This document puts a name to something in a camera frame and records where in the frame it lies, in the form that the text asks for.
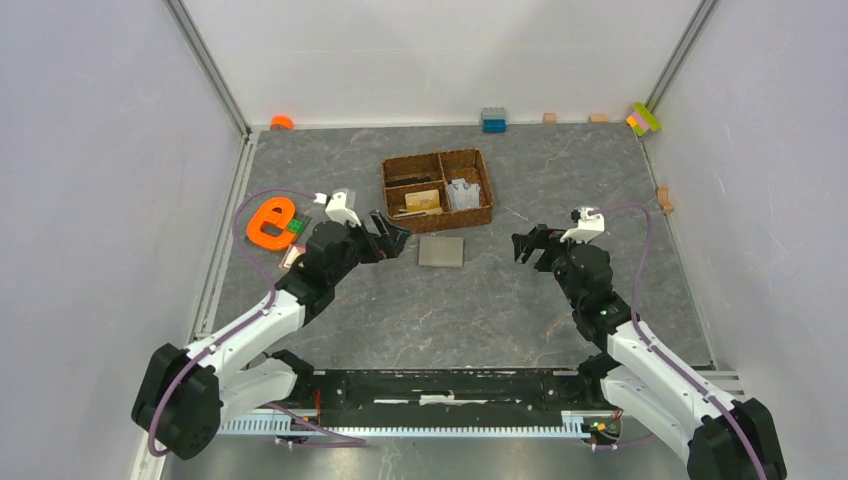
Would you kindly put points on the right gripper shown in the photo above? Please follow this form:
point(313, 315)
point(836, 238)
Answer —
point(540, 237)

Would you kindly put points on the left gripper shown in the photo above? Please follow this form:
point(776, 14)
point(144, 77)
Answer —
point(387, 245)

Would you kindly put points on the grey card holder wallet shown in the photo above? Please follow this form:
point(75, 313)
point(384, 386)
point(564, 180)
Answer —
point(441, 252)

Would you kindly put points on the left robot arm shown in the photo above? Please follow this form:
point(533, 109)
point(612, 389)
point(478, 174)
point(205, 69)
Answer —
point(188, 393)

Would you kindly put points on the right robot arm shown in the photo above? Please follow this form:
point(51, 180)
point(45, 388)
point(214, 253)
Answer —
point(716, 435)

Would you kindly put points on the yellow card in basket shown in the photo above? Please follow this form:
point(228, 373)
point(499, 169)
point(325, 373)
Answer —
point(422, 200)

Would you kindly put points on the white cards in basket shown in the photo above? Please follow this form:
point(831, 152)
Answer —
point(463, 195)

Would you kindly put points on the black item in basket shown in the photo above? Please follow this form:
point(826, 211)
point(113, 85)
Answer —
point(407, 180)

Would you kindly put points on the green toy block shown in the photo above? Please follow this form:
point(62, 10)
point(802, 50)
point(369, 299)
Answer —
point(296, 226)

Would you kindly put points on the brown wicker divided basket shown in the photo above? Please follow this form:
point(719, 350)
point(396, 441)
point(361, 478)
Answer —
point(441, 166)

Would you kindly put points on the orange plastic tape dispenser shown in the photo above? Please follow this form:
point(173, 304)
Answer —
point(268, 228)

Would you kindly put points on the blue grey toy brick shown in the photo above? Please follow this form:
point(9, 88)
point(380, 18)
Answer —
point(493, 120)

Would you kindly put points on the wooden arch block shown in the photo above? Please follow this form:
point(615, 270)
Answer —
point(664, 200)

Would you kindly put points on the multicolour toy brick stack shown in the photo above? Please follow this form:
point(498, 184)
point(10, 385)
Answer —
point(642, 121)

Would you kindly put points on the orange round cap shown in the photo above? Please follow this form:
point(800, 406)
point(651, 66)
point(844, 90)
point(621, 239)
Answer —
point(281, 122)

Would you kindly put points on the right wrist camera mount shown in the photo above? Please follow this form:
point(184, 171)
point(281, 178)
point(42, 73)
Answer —
point(589, 223)

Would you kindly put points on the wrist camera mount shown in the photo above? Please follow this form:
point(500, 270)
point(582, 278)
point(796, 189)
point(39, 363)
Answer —
point(589, 223)
point(340, 207)

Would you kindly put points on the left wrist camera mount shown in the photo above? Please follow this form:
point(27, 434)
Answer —
point(340, 207)

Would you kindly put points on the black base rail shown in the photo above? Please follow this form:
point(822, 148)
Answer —
point(524, 397)

